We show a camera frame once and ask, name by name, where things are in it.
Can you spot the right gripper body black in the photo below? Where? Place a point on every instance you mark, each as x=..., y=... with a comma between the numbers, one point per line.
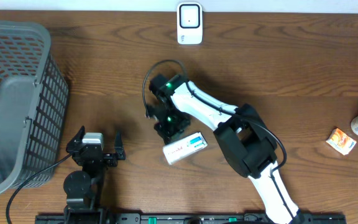
x=172, y=124

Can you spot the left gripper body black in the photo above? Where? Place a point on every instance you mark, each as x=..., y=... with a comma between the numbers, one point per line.
x=108, y=162

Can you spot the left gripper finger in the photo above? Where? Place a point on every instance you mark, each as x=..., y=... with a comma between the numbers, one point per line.
x=77, y=139
x=119, y=147

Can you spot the small orange box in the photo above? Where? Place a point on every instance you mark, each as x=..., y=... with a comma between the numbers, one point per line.
x=341, y=142

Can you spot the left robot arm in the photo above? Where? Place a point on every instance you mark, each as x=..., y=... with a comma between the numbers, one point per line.
x=84, y=187

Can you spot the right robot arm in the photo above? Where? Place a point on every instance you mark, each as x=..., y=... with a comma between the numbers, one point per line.
x=245, y=141

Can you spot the grey plastic basket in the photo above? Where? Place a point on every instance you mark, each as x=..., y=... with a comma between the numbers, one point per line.
x=33, y=103

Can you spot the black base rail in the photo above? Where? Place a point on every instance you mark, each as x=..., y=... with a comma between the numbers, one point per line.
x=135, y=218

